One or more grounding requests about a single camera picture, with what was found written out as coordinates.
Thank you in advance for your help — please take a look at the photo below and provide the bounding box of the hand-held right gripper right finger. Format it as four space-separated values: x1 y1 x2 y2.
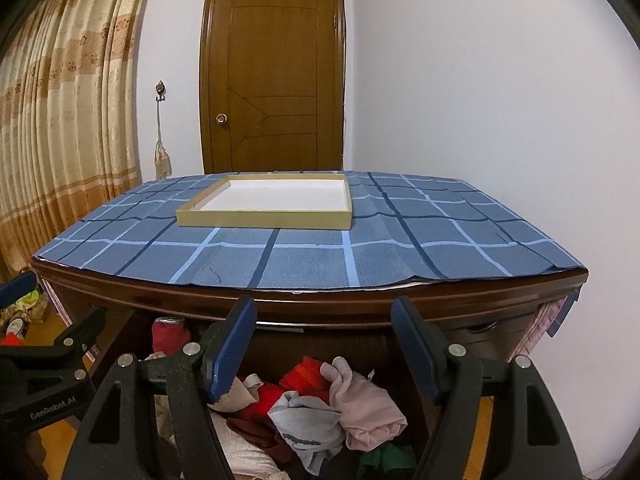
391 297 583 480

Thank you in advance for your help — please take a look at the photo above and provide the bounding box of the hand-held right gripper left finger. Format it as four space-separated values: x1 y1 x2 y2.
60 294 258 480

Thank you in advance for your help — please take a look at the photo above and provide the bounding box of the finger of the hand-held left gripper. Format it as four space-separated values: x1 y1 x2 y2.
0 272 37 312
0 306 107 393

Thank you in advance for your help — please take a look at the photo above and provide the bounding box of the dark red grey-waistband underwear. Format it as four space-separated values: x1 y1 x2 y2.
151 316 193 356

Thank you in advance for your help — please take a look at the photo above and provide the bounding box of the wooden drawer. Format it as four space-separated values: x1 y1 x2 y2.
100 310 436 480

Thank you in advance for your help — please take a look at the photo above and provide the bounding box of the bright red underwear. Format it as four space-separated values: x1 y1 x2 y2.
235 355 332 423

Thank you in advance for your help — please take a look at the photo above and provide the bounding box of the light grey underwear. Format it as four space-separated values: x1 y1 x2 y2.
268 391 346 476

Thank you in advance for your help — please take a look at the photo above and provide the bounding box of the beige lace underwear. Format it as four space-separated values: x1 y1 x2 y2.
155 375 281 480

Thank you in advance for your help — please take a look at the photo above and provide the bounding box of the maroon underwear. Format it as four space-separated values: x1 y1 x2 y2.
226 412 301 463

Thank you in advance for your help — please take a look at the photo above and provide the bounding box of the colourful floor clutter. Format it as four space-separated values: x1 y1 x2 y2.
0 287 48 346

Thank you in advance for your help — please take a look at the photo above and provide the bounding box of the dark wooden dresser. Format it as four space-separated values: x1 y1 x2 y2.
30 257 591 480

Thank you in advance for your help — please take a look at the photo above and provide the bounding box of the green cloth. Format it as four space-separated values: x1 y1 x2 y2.
356 442 418 480

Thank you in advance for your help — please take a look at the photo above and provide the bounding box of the blue plaid tablecloth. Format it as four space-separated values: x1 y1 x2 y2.
32 170 586 291

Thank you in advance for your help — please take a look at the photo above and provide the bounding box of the beige patterned curtain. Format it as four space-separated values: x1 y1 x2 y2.
0 0 153 281

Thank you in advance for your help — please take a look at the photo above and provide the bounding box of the beige curtain tassel tieback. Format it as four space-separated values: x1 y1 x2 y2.
152 101 171 179

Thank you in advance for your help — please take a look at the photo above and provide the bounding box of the brown wooden door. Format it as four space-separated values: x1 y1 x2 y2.
200 0 347 175

